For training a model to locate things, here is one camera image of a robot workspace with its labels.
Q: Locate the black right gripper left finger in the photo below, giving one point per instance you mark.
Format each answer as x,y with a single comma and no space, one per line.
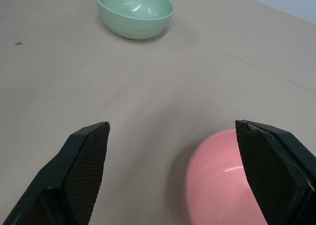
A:
74,170

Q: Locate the green bowl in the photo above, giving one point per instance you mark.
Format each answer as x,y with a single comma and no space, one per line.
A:
134,12

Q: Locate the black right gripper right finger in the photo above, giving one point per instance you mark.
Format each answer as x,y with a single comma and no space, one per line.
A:
274,170

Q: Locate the pink-red bowl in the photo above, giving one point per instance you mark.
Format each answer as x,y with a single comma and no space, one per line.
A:
217,183

